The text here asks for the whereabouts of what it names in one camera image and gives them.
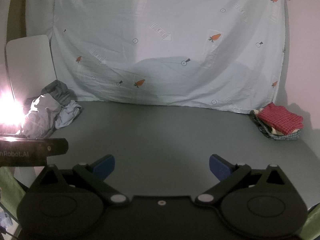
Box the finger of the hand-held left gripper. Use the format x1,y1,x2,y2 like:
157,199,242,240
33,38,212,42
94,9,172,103
45,138,69,156

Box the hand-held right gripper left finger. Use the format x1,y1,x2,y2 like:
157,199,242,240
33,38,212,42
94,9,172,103
29,154,130,206

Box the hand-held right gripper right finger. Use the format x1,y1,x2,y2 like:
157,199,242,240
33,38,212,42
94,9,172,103
195,154,296,207

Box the light grey garment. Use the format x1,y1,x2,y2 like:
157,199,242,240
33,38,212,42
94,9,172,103
20,93,63,140

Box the light blue garment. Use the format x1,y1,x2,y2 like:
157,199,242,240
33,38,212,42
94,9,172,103
54,100,83,130

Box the green cloth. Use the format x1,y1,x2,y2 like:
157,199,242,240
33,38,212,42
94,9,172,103
301,204,320,240
0,167,27,213

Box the cream folded cloth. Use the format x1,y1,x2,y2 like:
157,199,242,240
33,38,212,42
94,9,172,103
265,126,299,136

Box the red checked folded cloth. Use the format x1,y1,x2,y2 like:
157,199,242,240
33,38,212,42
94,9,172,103
257,102,304,134

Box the white rounded board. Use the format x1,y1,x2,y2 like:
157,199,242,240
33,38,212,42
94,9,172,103
5,34,57,103

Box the carrot printed pale sheet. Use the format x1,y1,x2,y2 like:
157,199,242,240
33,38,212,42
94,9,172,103
49,0,287,113

